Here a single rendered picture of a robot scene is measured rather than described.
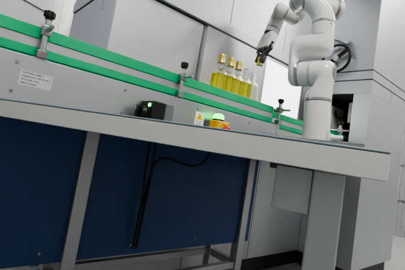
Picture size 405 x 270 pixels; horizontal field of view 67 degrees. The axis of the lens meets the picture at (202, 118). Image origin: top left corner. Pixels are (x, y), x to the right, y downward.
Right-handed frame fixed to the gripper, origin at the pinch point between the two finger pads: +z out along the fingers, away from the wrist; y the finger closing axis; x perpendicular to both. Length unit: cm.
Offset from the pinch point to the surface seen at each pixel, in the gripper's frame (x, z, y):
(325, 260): -38, 68, 107
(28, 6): -145, -10, -201
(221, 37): -22.4, -1.4, -7.0
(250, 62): 2.1, -1.0, -13.5
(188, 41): -37.8, 10.6, -4.6
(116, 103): -61, 56, 39
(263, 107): 2.1, 27.3, 16.5
